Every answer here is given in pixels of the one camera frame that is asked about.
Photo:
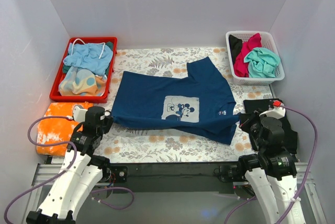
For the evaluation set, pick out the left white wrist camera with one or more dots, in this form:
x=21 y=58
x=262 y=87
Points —
x=78 y=114

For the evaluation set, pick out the magenta shirt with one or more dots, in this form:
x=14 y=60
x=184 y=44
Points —
x=240 y=67

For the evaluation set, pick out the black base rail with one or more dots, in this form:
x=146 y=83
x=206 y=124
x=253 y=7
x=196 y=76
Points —
x=219 y=177

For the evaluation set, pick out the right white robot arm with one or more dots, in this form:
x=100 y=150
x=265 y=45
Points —
x=271 y=172

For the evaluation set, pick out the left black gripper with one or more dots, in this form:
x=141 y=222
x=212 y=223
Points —
x=108 y=119

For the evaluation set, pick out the yellow blue patterned garment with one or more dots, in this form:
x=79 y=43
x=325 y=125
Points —
x=82 y=82

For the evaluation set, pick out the dark green garment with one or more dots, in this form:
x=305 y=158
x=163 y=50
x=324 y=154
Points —
x=111 y=46

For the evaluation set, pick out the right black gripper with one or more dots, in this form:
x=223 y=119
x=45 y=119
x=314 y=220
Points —
x=246 y=121

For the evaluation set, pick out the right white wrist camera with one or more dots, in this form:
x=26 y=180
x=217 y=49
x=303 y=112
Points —
x=276 y=110

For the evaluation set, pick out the black shirt in basket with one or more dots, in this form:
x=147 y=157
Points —
x=235 y=45

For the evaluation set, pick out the light blue garment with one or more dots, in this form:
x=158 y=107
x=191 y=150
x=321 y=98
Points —
x=87 y=57

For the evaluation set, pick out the teal shirt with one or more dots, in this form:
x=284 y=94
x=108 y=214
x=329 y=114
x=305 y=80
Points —
x=262 y=63

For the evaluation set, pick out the dark blue t shirt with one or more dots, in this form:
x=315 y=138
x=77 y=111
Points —
x=201 y=103

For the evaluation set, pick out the white plastic basket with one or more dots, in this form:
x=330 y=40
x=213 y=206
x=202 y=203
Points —
x=268 y=42

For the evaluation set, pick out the floral table cloth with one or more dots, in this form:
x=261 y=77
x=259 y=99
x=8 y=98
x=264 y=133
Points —
x=122 y=145

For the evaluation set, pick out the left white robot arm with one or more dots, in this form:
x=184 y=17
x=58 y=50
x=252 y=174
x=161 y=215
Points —
x=81 y=169

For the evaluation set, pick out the orange tie-dye folded shirt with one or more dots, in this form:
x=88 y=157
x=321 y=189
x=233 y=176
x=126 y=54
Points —
x=55 y=130

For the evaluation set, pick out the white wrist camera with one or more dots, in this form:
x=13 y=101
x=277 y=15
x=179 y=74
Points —
x=276 y=110
x=78 y=114

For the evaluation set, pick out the aluminium frame rail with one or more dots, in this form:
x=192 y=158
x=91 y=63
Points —
x=36 y=197

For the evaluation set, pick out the black folded shirt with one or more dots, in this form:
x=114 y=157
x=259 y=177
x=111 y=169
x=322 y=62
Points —
x=291 y=136

